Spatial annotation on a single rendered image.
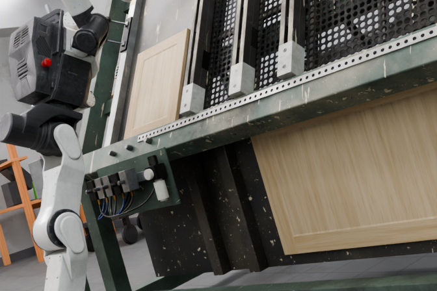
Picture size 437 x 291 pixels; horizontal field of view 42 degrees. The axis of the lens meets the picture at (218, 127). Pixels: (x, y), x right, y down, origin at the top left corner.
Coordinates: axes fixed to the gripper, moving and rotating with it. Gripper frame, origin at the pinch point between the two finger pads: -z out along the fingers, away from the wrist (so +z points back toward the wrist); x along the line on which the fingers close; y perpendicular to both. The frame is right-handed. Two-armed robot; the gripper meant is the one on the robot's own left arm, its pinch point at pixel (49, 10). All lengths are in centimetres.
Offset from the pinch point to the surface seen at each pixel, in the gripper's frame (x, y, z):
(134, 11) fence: 31.6, -32.2, 4.0
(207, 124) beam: 52, 24, 95
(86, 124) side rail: -14, -30, 49
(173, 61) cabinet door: 45, -4, 53
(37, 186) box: -39, -8, 74
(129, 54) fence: 21.3, -27.8, 27.2
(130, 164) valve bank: 9, 0, 88
